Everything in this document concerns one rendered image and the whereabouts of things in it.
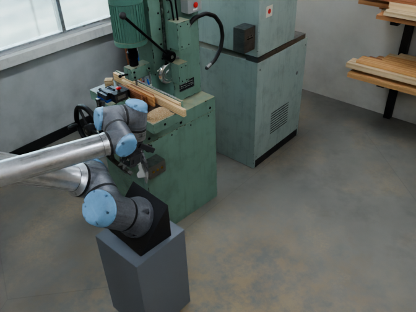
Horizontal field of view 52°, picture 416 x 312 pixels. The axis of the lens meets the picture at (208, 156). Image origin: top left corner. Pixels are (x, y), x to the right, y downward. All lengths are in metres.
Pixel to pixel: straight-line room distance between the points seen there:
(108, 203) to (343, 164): 2.18
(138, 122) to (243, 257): 1.24
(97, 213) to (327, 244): 1.54
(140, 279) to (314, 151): 2.06
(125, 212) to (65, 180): 0.27
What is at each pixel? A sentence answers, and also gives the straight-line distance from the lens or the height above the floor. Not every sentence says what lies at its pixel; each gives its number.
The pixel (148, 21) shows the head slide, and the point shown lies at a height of 1.30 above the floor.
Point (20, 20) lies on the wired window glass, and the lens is 3.63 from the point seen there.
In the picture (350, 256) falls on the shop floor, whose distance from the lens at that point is 2.77.
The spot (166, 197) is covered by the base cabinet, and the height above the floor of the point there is 0.27.
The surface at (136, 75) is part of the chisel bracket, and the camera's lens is 2.41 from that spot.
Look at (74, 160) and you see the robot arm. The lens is 1.56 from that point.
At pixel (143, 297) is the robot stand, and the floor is 0.33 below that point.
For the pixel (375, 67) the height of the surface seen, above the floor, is 0.62.
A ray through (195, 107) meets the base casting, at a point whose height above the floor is 0.79.
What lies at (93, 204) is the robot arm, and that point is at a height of 0.84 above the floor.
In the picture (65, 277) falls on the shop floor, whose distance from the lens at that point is 2.72.
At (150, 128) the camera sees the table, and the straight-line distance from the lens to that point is 2.19.
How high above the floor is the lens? 1.99
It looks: 35 degrees down
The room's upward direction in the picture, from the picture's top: 2 degrees counter-clockwise
